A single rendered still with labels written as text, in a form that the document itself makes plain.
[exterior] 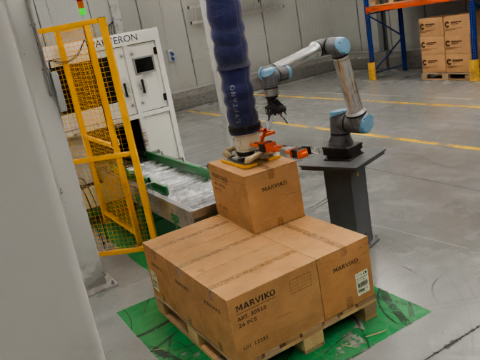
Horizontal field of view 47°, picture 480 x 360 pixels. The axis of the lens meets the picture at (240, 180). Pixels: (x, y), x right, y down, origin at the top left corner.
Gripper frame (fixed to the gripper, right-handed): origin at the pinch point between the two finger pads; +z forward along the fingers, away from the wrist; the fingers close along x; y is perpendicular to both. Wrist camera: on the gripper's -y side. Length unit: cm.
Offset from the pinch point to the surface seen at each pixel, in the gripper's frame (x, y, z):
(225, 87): 11.6, 39.3, -27.0
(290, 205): -5, 9, 56
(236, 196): 24, 29, 45
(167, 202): 40, 122, 63
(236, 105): 8.8, 34.2, -14.5
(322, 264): 18, -51, 72
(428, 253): -103, -16, 122
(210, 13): 13, 39, -75
